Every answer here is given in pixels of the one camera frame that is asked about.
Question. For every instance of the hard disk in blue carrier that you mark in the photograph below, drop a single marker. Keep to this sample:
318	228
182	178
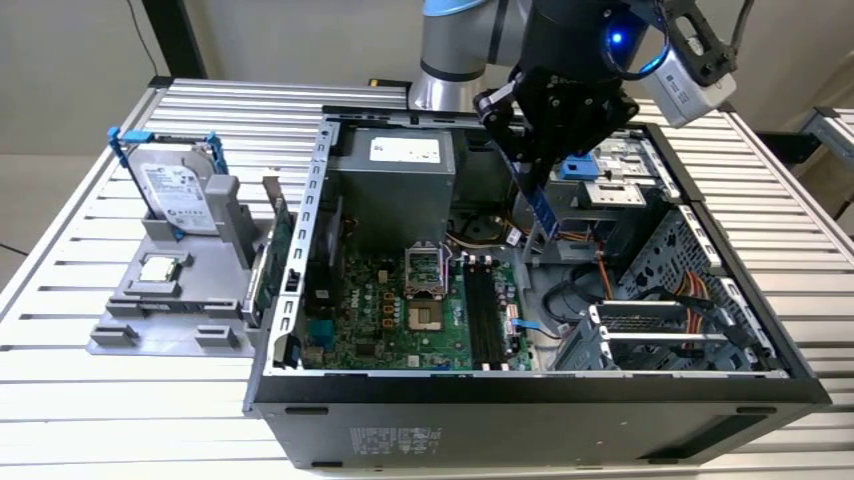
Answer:
170	185

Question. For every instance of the green motherboard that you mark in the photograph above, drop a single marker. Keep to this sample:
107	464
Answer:
374	320

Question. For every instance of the grey power supply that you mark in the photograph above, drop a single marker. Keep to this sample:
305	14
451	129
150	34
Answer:
394	200

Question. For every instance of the grey disk bay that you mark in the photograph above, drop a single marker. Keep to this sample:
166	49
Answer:
641	325

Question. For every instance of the green graphics card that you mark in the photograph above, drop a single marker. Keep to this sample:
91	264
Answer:
281	235

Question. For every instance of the black PC case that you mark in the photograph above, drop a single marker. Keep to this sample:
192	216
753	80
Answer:
467	425

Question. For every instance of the black frame post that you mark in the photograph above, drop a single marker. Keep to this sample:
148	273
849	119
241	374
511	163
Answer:
176	45

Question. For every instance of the CPU socket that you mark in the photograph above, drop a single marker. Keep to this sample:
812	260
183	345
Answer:
426	316

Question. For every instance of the black round fan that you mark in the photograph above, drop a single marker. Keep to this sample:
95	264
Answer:
481	227

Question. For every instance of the grey parts rack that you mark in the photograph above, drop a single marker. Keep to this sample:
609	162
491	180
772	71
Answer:
207	280

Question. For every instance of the RAM stick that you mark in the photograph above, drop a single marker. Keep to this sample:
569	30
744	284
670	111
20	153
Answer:
543	210
180	301

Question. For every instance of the yellow black plug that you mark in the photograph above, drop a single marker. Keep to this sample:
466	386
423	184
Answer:
377	82

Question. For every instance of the blue plastic drive latch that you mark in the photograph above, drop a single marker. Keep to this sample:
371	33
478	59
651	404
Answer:
577	169

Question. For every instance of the grey metal drive cage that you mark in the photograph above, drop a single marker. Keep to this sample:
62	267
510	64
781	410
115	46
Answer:
614	192

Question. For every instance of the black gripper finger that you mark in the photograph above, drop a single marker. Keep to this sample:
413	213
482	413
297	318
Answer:
497	107

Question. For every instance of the silver CPU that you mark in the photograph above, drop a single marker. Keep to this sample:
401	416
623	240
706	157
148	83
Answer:
159	270

